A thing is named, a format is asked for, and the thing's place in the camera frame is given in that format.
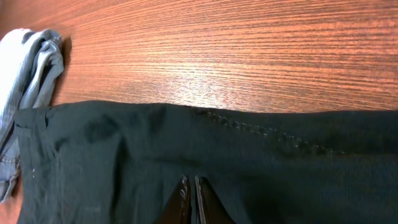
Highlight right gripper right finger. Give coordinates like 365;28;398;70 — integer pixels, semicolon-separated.
195;176;236;224

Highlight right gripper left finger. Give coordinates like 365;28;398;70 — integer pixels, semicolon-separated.
154;175;192;224

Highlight folded light blue jeans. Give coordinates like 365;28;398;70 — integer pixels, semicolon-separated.
1;29;64;203

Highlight black shorts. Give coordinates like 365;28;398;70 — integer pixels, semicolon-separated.
14;101;397;223

